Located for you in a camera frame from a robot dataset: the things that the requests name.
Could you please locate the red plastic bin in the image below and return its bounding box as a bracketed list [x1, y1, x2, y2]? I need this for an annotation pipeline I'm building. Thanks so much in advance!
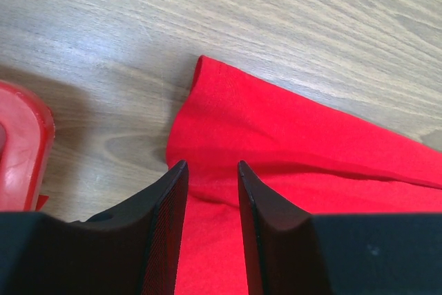
[1, 81, 55, 212]

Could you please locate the red t-shirt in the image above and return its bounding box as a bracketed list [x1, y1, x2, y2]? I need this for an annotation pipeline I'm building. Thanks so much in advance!
[166, 56, 441, 294]

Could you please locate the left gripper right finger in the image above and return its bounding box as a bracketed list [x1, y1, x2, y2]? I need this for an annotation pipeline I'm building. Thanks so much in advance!
[238, 162, 441, 294]

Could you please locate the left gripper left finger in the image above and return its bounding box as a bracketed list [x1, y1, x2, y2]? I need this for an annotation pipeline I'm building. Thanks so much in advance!
[1, 161, 189, 294]

